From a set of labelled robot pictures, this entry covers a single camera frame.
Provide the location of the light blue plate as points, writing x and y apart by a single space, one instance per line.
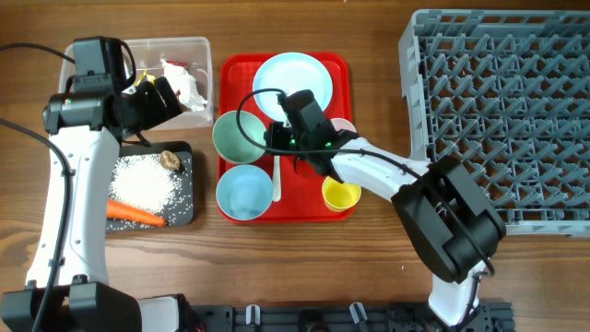
292 72

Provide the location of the red snack wrapper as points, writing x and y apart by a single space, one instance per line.
181 64

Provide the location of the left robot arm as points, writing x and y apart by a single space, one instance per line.
67 286

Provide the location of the light blue bowl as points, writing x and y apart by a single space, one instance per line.
244 192

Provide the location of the clear plastic bin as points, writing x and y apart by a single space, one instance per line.
195 53

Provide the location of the brown food lump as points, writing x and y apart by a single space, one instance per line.
169 161

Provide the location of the white rice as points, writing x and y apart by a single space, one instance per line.
152 190

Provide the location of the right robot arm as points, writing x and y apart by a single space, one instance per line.
452 225

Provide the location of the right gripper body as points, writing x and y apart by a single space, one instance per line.
281 136

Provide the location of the yellow snack wrapper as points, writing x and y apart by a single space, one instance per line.
144 77

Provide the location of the pink cup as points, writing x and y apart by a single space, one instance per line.
343 124

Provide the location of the grey dishwasher rack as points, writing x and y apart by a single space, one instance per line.
507 93

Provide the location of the red serving tray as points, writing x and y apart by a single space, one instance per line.
301 187

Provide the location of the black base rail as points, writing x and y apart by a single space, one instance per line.
394 317

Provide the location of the black waste tray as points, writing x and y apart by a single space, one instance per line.
139 181

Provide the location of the white plastic spoon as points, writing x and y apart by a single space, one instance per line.
276 179

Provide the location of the white napkin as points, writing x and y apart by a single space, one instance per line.
184 86

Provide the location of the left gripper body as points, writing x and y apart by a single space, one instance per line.
147 109

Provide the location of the green bowl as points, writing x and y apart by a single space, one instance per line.
229 142

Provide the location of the yellow cup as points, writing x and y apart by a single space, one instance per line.
339 197

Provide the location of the orange carrot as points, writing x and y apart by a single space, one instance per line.
117 210

